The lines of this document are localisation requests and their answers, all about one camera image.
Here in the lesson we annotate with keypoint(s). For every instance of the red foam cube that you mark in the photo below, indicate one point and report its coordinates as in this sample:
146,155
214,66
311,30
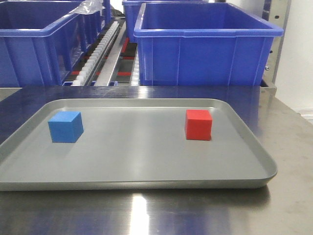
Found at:
198,124

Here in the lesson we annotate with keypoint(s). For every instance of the blue foam cube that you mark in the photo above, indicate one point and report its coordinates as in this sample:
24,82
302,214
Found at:
66,126

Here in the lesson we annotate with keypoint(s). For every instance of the blue plastic bin right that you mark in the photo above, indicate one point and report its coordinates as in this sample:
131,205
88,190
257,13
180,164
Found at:
199,43

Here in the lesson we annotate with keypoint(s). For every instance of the blue plastic bin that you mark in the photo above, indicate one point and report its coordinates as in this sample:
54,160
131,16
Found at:
41,41
131,10
199,43

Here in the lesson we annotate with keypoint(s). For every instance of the white roller conveyor track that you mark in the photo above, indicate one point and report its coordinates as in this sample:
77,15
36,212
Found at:
89,70

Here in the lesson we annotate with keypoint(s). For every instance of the grey metal tray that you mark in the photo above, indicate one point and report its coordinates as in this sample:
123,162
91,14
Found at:
134,143

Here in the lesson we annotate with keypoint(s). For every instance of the blue plastic bin rear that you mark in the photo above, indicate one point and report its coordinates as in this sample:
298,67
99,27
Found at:
131,10

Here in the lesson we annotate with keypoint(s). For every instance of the clear plastic bag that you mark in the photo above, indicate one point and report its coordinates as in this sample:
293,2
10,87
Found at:
89,7

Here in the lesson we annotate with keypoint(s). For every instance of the blue plastic bin left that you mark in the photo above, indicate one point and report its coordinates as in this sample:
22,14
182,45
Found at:
41,41

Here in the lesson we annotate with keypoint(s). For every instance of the steel shelf upright post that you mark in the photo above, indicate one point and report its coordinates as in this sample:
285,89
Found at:
276,12

